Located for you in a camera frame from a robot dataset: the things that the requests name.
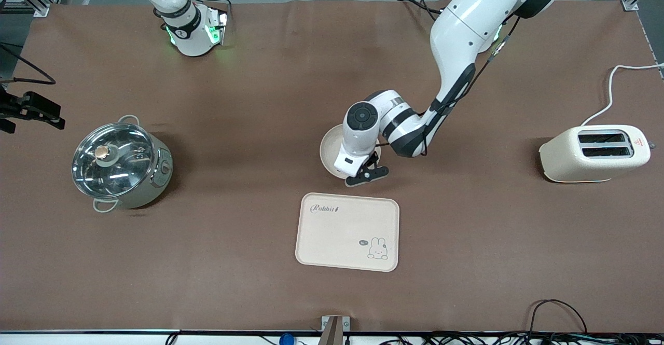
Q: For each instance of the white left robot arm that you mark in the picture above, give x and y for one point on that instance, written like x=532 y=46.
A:
x=467 y=23

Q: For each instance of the blue round cap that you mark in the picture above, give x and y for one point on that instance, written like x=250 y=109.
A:
x=286 y=340

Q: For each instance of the beige rabbit print tray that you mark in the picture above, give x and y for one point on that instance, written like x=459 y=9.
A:
x=342 y=231

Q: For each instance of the glass pot lid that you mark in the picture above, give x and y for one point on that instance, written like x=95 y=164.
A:
x=111 y=161

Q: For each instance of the pale green electric pot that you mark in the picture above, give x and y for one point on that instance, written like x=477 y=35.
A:
x=155 y=179

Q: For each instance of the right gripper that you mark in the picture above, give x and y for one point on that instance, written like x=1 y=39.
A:
x=21 y=106

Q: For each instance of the cream two-slot toaster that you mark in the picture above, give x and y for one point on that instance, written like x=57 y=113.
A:
x=591 y=166

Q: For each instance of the brown table cover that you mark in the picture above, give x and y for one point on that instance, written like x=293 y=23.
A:
x=233 y=127

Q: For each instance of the grey metal camera bracket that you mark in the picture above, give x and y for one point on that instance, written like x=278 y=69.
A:
x=334 y=329

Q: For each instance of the cream round plate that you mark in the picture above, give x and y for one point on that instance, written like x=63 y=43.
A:
x=329 y=150

